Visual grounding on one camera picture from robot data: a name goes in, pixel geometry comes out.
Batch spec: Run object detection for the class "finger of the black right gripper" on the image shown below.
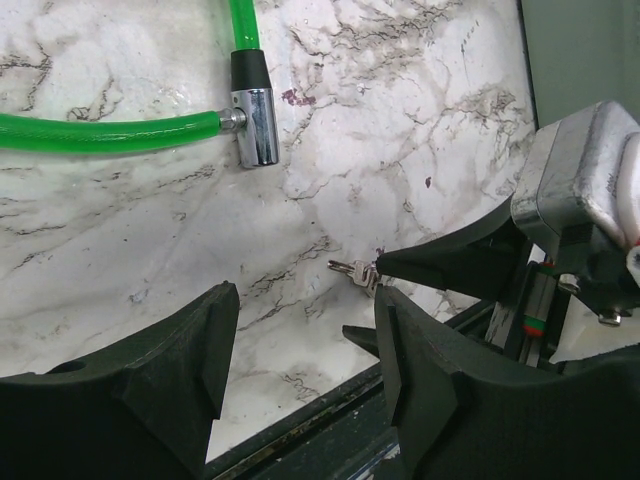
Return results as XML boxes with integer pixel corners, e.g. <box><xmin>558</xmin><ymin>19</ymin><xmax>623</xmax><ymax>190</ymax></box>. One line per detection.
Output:
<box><xmin>342</xmin><ymin>325</ymin><xmax>380</xmax><ymax>358</ymax></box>

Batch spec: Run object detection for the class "silver key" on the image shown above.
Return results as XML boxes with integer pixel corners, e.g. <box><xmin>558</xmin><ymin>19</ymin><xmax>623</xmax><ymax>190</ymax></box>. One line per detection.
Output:
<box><xmin>327</xmin><ymin>260</ymin><xmax>381</xmax><ymax>298</ymax></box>

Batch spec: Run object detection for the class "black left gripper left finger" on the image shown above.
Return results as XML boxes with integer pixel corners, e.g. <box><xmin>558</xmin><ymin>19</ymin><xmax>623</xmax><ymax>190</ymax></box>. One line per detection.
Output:
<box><xmin>1</xmin><ymin>282</ymin><xmax>239</xmax><ymax>479</ymax></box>

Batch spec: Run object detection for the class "clear plastic storage box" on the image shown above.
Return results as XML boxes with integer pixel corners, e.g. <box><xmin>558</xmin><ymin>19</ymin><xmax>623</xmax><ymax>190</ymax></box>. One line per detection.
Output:
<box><xmin>520</xmin><ymin>0</ymin><xmax>639</xmax><ymax>127</ymax></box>

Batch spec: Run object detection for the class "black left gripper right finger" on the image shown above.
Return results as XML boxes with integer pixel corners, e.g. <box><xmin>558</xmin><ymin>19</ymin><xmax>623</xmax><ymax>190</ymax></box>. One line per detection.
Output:
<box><xmin>375</xmin><ymin>287</ymin><xmax>639</xmax><ymax>479</ymax></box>

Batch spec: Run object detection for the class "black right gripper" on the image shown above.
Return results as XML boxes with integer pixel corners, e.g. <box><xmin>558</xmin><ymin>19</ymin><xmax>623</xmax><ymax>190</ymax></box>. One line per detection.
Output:
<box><xmin>376</xmin><ymin>202</ymin><xmax>570</xmax><ymax>370</ymax></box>

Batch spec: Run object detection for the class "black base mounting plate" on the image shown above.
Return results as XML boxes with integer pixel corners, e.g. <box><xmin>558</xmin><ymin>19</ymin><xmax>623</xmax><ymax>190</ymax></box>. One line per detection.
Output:
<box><xmin>204</xmin><ymin>364</ymin><xmax>406</xmax><ymax>479</ymax></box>

